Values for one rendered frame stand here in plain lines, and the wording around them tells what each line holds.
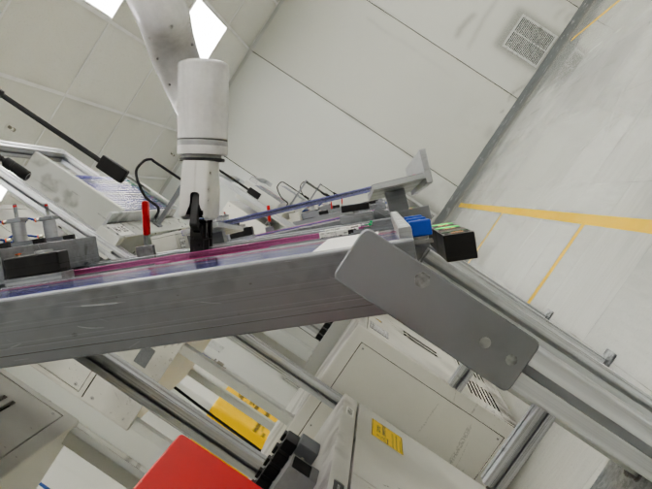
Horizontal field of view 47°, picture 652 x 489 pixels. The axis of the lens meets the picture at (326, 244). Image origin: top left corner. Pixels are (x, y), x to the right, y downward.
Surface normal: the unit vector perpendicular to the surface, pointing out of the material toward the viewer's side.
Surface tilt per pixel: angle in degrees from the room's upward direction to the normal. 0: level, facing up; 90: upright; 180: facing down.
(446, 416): 90
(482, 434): 90
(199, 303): 90
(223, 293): 90
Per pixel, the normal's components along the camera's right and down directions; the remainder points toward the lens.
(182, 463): 0.55, -0.83
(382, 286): -0.07, 0.07
